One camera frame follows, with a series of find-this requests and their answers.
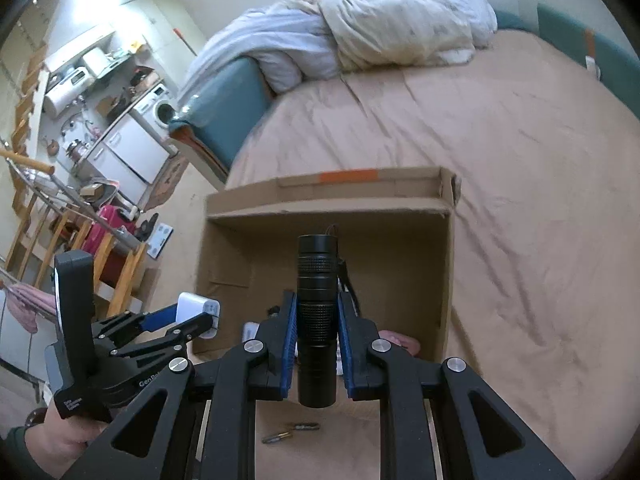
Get person's left forearm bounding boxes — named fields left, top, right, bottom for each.
left=0, top=425, right=56, bottom=480

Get wooden railing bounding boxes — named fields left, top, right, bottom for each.
left=0, top=195, right=148, bottom=318

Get white charger adapter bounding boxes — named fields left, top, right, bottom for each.
left=176, top=292, right=222, bottom=338

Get grey blanket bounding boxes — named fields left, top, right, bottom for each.
left=177, top=10, right=346, bottom=111

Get black shoes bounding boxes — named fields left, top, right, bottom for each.
left=137, top=214, right=160, bottom=241

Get metal clothes rack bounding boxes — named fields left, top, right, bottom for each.
left=0, top=147, right=143, bottom=256

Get orange white tag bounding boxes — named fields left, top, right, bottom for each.
left=584, top=30, right=601, bottom=78

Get white bathroom scale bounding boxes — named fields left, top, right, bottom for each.
left=148, top=226, right=173, bottom=259

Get pink packet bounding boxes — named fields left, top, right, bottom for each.
left=379, top=331, right=422, bottom=357

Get white countertop appliance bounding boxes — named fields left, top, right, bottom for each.
left=82, top=49, right=111, bottom=77

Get black flashlight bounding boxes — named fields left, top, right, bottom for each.
left=296, top=225, right=360, bottom=407

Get tan bed sheet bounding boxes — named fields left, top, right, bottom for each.
left=190, top=27, right=640, bottom=480

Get white water heater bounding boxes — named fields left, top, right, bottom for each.
left=42, top=82, right=83, bottom=116

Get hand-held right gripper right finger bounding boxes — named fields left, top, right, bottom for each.
left=336, top=292, right=576, bottom=480

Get cream duvet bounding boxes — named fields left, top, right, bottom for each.
left=289, top=0, right=498, bottom=72

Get white washing machine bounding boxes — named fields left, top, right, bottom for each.
left=131, top=85, right=176, bottom=133

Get white kitchen cabinet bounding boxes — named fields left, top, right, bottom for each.
left=82, top=112, right=171, bottom=186

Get brown cardboard box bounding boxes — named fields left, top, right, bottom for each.
left=192, top=166, right=462, bottom=363

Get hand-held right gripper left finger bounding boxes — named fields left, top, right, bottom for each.
left=60, top=290, right=301, bottom=480

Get red suitcase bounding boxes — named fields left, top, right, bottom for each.
left=82, top=205, right=138, bottom=261

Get pink cloth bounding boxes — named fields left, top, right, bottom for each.
left=0, top=282, right=56, bottom=333

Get teal padded bed frame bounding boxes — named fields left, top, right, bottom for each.
left=167, top=2, right=640, bottom=191

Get person's left hand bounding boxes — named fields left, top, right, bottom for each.
left=22, top=402, right=108, bottom=480

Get patterned floor rug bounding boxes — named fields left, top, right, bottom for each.
left=145, top=157, right=188, bottom=208

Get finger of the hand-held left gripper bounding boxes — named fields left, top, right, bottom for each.
left=110, top=312, right=217, bottom=361
left=92, top=304, right=180, bottom=348

